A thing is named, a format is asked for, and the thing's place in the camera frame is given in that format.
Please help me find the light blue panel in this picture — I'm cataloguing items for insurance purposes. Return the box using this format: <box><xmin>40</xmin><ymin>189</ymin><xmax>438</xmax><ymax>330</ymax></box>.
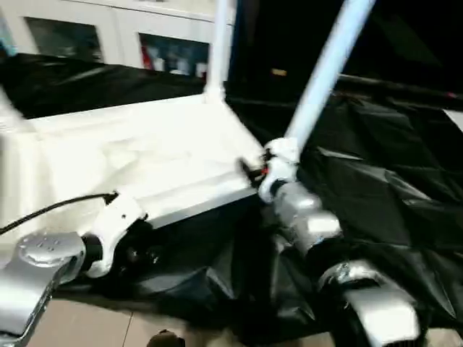
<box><xmin>0</xmin><ymin>16</ymin><xmax>18</xmax><ymax>57</ymax></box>

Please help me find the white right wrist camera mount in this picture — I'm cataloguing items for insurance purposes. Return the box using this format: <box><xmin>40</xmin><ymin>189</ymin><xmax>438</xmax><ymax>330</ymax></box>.
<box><xmin>258</xmin><ymin>137</ymin><xmax>302</xmax><ymax>204</ymax></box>

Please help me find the red white box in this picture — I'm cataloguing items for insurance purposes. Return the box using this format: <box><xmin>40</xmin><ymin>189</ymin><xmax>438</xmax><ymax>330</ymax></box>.
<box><xmin>140</xmin><ymin>45</ymin><xmax>155</xmax><ymax>70</ymax></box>

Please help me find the white display cabinet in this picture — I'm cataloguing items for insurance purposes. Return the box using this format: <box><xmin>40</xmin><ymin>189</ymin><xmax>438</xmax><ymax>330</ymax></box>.
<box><xmin>0</xmin><ymin>0</ymin><xmax>233</xmax><ymax>80</ymax></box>

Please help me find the long black bar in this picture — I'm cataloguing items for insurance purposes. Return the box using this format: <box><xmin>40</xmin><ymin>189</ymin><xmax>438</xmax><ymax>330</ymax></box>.
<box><xmin>337</xmin><ymin>74</ymin><xmax>463</xmax><ymax>103</ymax></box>

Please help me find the black shiny mat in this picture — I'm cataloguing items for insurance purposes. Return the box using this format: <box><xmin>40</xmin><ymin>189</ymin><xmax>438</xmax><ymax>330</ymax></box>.
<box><xmin>0</xmin><ymin>52</ymin><xmax>463</xmax><ymax>343</ymax></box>

